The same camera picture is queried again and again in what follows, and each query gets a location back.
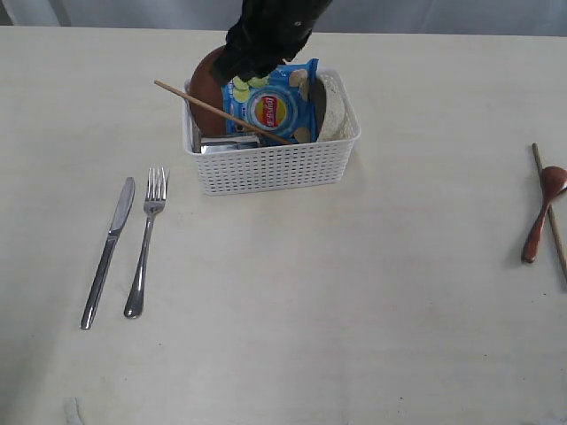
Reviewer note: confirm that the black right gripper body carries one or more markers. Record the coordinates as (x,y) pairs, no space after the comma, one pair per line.
(270,31)

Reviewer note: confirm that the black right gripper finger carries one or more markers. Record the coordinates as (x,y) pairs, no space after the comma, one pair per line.
(228,64)

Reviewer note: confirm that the brown round plate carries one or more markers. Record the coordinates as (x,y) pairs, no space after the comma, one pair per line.
(205,88)

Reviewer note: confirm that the blue Lays chips bag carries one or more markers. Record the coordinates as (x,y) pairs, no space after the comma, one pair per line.
(278,103)

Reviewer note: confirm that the wooden chopstick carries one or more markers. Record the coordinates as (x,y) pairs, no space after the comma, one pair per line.
(221,113)
(551,216)

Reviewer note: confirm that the speckled white ceramic bowl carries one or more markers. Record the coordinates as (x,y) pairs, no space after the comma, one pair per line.
(330,111)

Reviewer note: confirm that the silver fork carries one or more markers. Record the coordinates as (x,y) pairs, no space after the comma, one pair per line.
(154,203)

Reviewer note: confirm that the silver table knife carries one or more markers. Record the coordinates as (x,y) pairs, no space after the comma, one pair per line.
(119,219)

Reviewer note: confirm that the dark brown wooden spoon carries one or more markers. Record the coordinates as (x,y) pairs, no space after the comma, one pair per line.
(553,183)

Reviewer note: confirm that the white perforated plastic basket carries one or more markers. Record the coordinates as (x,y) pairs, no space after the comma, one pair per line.
(277,167)

